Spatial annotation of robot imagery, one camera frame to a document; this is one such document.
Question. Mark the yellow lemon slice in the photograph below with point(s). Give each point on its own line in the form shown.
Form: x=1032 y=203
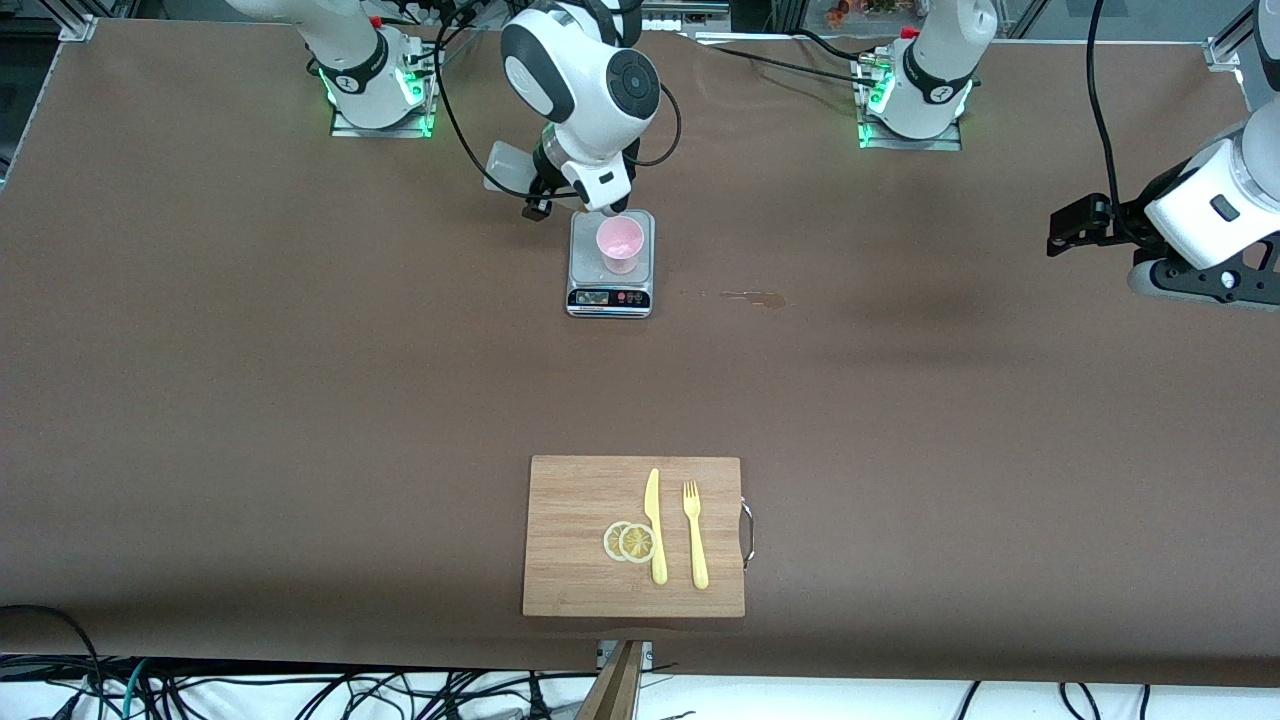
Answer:
x=637 y=543
x=609 y=541

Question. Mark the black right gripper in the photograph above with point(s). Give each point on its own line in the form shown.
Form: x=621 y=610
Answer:
x=546 y=172

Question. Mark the clear orange-capped sauce bottle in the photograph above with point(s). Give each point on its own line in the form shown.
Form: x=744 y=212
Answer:
x=505 y=165

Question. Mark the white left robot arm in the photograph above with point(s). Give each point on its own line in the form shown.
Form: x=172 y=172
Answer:
x=935 y=70

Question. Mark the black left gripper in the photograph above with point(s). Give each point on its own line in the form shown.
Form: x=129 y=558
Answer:
x=1125 y=218

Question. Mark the yellow plastic fork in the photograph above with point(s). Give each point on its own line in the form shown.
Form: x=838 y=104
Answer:
x=697 y=550

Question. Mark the aluminium frame profile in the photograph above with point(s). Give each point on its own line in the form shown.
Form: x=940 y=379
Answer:
x=75 y=25
x=1225 y=50

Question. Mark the wooden strut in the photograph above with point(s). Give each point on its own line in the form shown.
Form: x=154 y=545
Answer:
x=615 y=690

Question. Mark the yellow plastic knife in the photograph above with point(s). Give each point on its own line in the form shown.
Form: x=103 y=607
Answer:
x=655 y=520

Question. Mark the grey power strip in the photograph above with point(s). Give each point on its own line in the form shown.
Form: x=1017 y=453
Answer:
x=680 y=18

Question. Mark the grey metal arm base plate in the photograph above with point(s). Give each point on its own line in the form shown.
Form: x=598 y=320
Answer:
x=345 y=131
x=900 y=145

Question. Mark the pink plastic cup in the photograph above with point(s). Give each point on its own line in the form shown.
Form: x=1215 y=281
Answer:
x=620 y=240

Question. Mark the silver digital kitchen scale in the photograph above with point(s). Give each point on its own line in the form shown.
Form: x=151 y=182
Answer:
x=585 y=250

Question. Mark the brown table cover sheet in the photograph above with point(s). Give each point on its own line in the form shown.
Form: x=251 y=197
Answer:
x=300 y=500

